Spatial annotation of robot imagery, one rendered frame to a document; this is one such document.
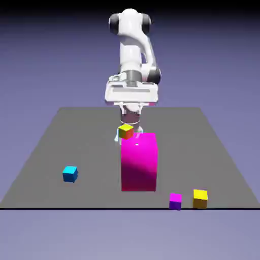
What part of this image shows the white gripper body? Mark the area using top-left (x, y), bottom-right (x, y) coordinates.
top-left (104, 80), bottom-right (159, 107)

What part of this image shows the large magenta box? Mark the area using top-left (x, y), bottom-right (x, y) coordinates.
top-left (120, 133), bottom-right (159, 192)

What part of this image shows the small yellow green orange cube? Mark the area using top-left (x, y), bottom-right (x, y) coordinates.
top-left (118, 124), bottom-right (135, 141)

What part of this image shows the small magenta cube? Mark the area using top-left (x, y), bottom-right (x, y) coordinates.
top-left (169, 192), bottom-right (182, 211)

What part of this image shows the small cyan cube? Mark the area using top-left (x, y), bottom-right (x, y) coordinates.
top-left (62, 166), bottom-right (79, 183)

